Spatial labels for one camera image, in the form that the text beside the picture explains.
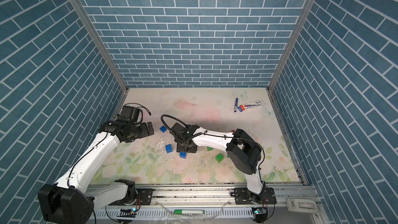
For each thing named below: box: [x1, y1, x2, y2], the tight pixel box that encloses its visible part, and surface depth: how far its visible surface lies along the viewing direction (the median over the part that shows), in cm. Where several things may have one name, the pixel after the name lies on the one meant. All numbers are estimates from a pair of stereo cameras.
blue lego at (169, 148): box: [165, 144, 173, 154], surface depth 88 cm
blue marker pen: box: [233, 97, 239, 114], surface depth 113 cm
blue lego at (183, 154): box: [179, 150, 188, 160], surface depth 86 cm
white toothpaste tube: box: [237, 99, 266, 112], surface depth 113 cm
